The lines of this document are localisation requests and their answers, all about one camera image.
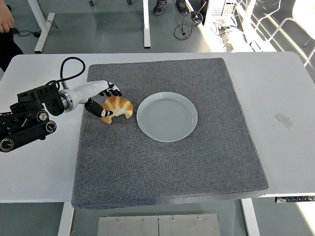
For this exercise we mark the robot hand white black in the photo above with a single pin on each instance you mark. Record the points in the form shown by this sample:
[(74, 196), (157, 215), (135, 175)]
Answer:
[(88, 89)]

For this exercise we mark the person's hand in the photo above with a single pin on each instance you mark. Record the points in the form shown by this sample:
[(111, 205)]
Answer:
[(6, 22)]

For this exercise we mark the croissant bread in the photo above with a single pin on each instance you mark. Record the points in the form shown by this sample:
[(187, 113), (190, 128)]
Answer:
[(121, 105)]

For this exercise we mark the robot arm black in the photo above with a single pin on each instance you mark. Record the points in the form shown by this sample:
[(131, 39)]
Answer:
[(37, 94)]

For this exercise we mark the light grey round plate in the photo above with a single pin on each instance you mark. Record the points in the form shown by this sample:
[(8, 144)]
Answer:
[(167, 118)]

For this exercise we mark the grey metal plate with screws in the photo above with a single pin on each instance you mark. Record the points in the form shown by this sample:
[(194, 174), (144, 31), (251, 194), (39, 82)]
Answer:
[(157, 226)]

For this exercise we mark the black caster wheel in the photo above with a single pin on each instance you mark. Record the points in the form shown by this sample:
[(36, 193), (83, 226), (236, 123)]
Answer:
[(15, 30)]

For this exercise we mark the person's leg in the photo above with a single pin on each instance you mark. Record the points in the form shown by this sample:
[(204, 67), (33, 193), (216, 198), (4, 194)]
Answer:
[(8, 51)]

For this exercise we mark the white desk leg slanted foot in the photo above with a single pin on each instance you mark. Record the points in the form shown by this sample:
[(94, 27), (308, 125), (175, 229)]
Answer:
[(43, 34)]

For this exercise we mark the white desk leg straight foot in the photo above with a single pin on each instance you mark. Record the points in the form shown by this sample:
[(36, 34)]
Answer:
[(147, 29)]

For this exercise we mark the grey felt mat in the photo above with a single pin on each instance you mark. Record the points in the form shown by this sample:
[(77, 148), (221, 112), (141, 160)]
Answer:
[(160, 167)]

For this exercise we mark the person's foot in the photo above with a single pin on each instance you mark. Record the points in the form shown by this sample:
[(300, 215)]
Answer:
[(181, 6), (160, 7)]

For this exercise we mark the white table leg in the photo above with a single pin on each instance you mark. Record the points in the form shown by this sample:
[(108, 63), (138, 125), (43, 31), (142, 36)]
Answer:
[(66, 218), (251, 218)]

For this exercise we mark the white equipment case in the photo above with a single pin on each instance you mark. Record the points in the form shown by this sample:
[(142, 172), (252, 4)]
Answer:
[(219, 8)]

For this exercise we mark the clear tape patch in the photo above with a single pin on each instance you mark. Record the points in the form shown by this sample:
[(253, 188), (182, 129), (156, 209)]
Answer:
[(284, 120)]

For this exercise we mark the table height control panel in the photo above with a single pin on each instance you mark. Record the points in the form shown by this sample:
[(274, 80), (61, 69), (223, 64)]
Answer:
[(295, 199)]

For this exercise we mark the white chair frame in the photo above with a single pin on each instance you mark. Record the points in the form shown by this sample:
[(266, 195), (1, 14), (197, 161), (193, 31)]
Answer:
[(283, 23)]

